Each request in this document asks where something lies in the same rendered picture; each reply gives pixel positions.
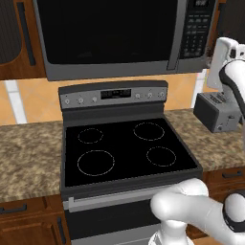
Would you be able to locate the black drawer handle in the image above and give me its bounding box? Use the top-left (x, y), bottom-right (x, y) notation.
top-left (0, 203), bottom-right (29, 215)
top-left (221, 170), bottom-right (244, 180)

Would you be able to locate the brown wooden cupboard door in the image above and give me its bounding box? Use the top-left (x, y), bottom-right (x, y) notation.
top-left (0, 0), bottom-right (48, 81)
top-left (0, 215), bottom-right (72, 245)

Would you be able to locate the black microwave door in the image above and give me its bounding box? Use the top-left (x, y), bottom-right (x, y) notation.
top-left (33, 0), bottom-right (188, 81)

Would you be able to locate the silver microwave door handle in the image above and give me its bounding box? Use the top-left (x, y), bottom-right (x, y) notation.
top-left (167, 0), bottom-right (188, 71)

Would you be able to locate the black and silver microwave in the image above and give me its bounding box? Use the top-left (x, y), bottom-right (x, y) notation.
top-left (33, 0), bottom-right (220, 81)

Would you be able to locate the black and silver stove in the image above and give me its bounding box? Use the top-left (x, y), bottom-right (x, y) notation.
top-left (57, 79), bottom-right (204, 245)

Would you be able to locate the brown wooden drawer front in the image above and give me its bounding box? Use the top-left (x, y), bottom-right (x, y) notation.
top-left (203, 167), bottom-right (245, 194)
top-left (0, 194), bottom-right (65, 225)

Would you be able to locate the black oven door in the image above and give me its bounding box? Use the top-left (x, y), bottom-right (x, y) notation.
top-left (62, 186), bottom-right (170, 245)

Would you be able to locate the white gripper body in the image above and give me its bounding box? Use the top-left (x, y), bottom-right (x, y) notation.
top-left (206, 36), bottom-right (239, 94)

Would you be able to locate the black cupboard door handle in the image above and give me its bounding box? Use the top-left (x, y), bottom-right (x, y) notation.
top-left (56, 216), bottom-right (68, 245)
top-left (16, 2), bottom-right (37, 67)

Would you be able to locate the grey toaster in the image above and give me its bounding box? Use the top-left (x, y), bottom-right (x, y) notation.
top-left (192, 91), bottom-right (244, 134)

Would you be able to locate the silver oven door handle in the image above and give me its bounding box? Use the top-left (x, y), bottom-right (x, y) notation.
top-left (67, 186), bottom-right (168, 213)

